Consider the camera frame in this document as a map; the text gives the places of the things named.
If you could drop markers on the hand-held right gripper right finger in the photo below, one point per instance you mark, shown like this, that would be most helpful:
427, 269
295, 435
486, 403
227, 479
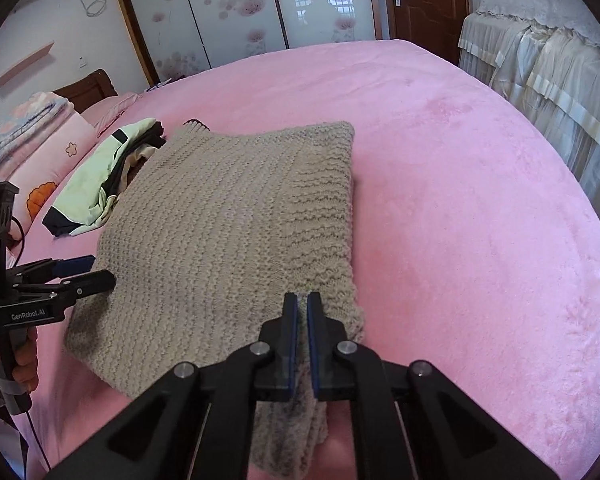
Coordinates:
314, 345

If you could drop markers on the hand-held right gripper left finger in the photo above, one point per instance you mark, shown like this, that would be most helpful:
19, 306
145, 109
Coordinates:
292, 340

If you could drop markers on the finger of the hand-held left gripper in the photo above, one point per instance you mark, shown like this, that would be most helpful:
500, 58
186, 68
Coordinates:
75, 263
95, 282

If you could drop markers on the beige knit sweater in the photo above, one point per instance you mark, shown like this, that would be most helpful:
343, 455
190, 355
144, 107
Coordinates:
220, 210

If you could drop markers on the person's left hand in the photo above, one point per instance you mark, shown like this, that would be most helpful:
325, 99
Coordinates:
26, 365

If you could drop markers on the light green garment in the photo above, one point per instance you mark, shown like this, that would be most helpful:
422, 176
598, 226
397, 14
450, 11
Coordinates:
90, 185

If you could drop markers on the pink pillow with orange flower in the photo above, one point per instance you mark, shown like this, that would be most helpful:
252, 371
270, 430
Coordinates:
65, 145

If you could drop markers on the folded floral blanket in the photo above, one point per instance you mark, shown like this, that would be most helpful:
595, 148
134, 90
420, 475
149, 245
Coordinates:
25, 120

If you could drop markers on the black folded garment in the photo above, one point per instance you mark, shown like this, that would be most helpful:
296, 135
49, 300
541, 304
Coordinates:
147, 140

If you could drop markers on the dark wooden headboard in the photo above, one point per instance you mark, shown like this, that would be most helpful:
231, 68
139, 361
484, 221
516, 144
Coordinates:
87, 90

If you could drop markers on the pink bed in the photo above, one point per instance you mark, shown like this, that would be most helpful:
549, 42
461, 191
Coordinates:
455, 185

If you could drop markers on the floral sliding door wardrobe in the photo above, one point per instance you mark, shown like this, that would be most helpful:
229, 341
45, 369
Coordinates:
230, 10

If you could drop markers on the brown wooden door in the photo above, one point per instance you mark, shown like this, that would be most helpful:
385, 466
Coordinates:
430, 5

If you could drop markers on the white lace covered furniture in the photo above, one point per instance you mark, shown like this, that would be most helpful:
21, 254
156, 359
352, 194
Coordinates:
545, 60

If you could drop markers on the pink wall shelf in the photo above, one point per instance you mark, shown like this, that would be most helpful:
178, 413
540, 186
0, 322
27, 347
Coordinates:
25, 65

